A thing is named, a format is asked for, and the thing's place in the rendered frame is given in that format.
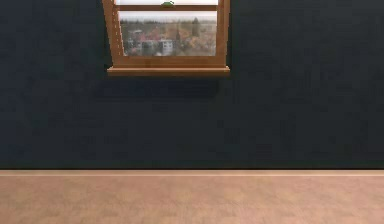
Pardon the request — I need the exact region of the wooden framed window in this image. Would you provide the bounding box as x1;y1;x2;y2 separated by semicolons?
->
101;0;232;78

